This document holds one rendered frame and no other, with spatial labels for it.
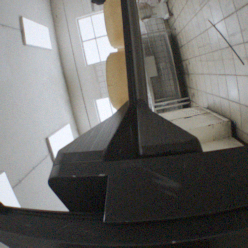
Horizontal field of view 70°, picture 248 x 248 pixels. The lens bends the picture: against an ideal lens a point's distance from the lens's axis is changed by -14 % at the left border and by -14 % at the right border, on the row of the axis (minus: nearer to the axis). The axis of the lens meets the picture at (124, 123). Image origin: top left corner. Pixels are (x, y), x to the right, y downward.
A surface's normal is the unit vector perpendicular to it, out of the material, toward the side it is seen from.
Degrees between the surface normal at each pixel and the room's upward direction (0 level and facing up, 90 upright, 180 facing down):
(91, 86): 90
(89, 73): 90
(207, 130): 90
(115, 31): 85
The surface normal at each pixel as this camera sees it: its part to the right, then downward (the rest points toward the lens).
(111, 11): -0.14, 0.03
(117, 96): -0.06, 0.61
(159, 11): -0.06, 0.37
